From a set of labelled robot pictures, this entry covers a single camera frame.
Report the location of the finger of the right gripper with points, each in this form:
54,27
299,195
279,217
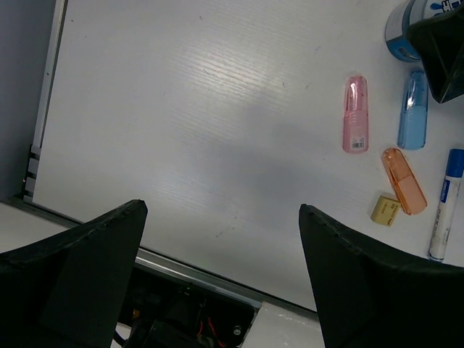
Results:
439,44

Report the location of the pink transparent case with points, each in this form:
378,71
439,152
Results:
356,120

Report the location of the blue transparent case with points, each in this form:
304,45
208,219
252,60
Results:
414,112

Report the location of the blue white marker pen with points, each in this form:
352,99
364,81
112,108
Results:
447,204

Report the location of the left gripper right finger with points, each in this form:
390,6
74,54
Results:
369,294

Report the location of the blue slime jar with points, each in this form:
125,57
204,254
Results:
406,14

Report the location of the orange transparent case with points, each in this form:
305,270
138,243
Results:
404,182

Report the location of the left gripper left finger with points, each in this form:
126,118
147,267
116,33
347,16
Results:
68,290

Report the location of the yellow eraser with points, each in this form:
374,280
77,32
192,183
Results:
385,211

